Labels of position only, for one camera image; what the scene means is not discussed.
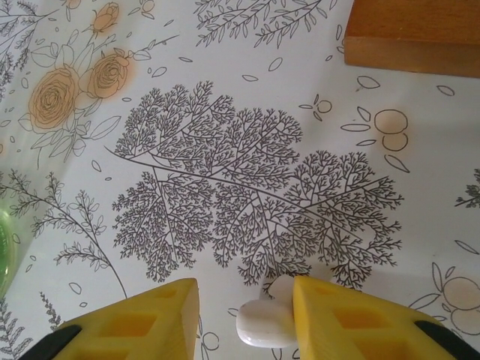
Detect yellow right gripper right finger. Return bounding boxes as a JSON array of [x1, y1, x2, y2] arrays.
[[291, 275, 477, 360]]

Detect green plastic cup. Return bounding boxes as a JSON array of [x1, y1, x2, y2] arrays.
[[0, 204, 20, 301]]

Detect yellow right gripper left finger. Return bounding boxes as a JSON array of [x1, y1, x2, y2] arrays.
[[22, 277, 200, 360]]

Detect gold glass rack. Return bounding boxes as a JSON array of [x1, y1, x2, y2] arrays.
[[343, 0, 480, 79]]

